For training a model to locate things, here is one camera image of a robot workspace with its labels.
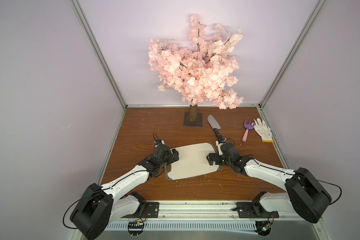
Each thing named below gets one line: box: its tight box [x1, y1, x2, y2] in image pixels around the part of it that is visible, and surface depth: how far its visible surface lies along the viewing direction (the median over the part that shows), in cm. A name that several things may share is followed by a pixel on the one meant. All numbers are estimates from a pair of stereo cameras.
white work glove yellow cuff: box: [253, 118, 274, 143], surface depth 106 cm
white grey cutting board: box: [165, 142, 222, 181], surface depth 90 cm
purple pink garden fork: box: [242, 119, 254, 142], surface depth 108 cm
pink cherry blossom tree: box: [148, 13, 244, 122], surface depth 73 cm
